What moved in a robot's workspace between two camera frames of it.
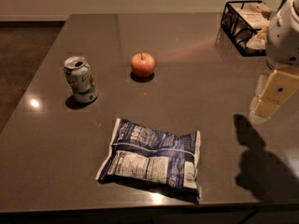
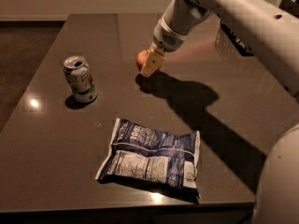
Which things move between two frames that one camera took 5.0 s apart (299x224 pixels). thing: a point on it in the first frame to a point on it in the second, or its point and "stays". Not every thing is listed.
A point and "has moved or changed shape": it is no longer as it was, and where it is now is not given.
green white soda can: (78, 72) stays
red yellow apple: (142, 64) has moved or changed shape
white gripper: (284, 42) to (165, 38)
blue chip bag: (142, 155) stays
